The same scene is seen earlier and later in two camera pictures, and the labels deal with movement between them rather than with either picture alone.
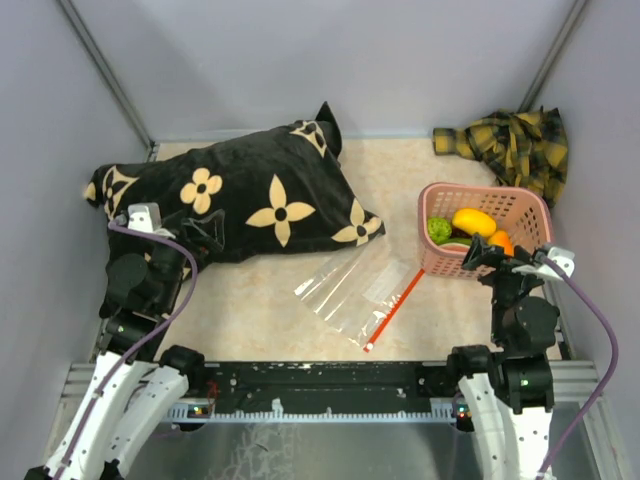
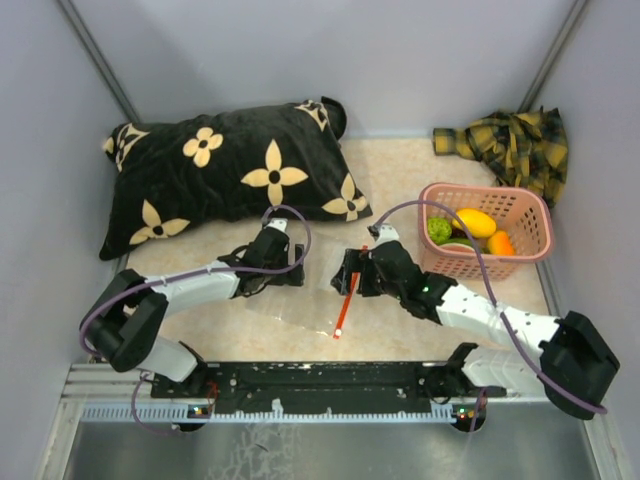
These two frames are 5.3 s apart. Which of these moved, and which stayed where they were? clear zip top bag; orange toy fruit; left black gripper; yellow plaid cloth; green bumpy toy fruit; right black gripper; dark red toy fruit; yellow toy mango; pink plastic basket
Moved: right black gripper; clear zip top bag; left black gripper
Stayed: orange toy fruit; pink plastic basket; dark red toy fruit; green bumpy toy fruit; yellow plaid cloth; yellow toy mango
